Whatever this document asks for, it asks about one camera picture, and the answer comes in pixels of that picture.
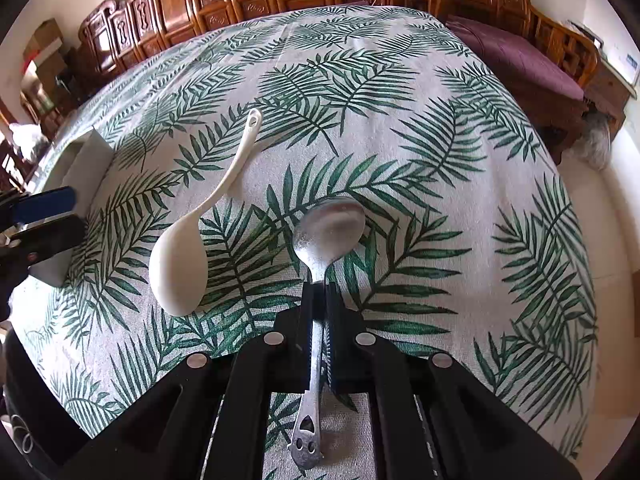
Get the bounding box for green leaf print tablecloth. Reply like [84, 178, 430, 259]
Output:
[7, 5, 598, 480]

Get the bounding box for white plastic bag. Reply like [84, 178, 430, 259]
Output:
[7, 122, 52, 162]

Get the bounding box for metal spoon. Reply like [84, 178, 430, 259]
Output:
[290, 196, 367, 470]

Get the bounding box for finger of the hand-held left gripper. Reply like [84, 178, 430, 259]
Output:
[0, 212, 87, 277]
[0, 186, 77, 232]

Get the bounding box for grey fluffy bundle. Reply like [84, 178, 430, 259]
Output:
[574, 110, 614, 172]

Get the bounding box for purple seat cushion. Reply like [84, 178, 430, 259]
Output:
[445, 15, 586, 104]

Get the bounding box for white utensil tray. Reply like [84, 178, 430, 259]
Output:
[27, 128, 115, 287]

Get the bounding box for wooden side table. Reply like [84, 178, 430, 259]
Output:
[582, 55, 634, 137]

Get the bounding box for dark wooden cabinet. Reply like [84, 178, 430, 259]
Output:
[20, 55, 77, 127]

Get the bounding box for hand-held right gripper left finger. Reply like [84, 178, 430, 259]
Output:
[55, 282, 316, 480]

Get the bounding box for cardboard boxes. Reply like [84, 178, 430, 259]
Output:
[22, 19, 67, 63]

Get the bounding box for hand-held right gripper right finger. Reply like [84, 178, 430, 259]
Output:
[324, 282, 583, 480]

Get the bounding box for white plastic spoon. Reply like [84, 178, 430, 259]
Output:
[149, 108, 263, 317]

